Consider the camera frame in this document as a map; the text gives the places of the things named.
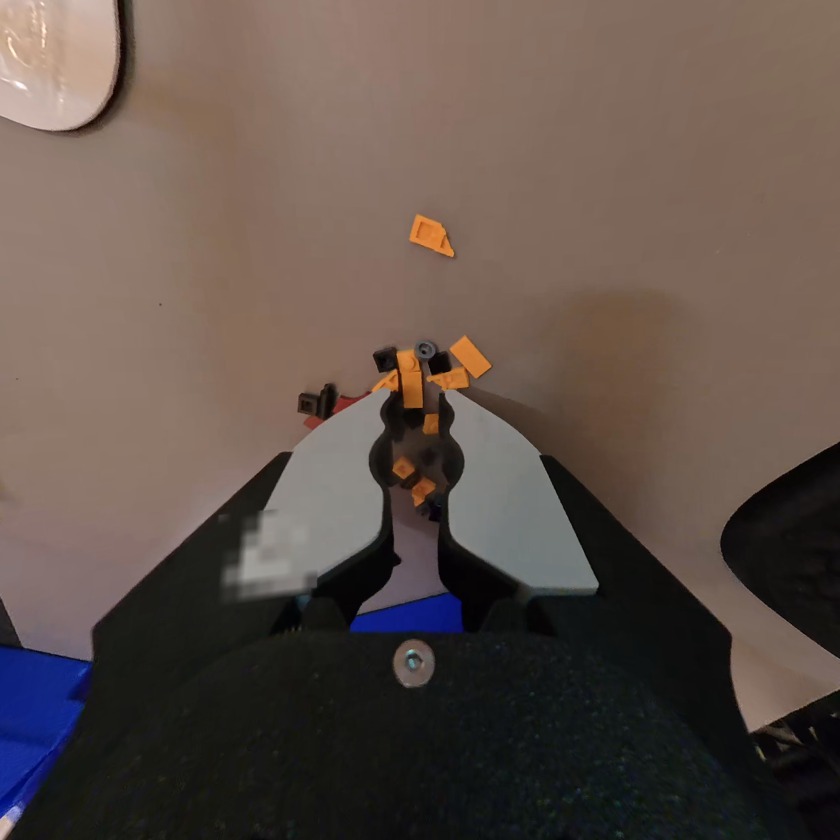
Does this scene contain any black office chair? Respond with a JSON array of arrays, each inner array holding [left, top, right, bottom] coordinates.
[[720, 441, 840, 840]]

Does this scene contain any pile of orange small bricks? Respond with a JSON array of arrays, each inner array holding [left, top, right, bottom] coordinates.
[[371, 336, 493, 508]]

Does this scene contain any red flat toy brick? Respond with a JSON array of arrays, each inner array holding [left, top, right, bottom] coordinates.
[[305, 392, 371, 429]]

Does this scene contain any white plastic bag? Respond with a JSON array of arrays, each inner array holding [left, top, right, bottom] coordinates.
[[0, 0, 126, 132]]

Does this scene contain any orange wedge toy brick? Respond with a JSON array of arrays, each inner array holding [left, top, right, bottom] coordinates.
[[408, 214, 455, 258]]

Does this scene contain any blue box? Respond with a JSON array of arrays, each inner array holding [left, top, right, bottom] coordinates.
[[0, 592, 465, 824]]

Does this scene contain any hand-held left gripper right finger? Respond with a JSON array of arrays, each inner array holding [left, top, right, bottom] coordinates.
[[436, 390, 600, 631]]

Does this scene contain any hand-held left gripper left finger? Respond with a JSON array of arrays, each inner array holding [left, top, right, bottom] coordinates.
[[262, 387, 403, 619]]

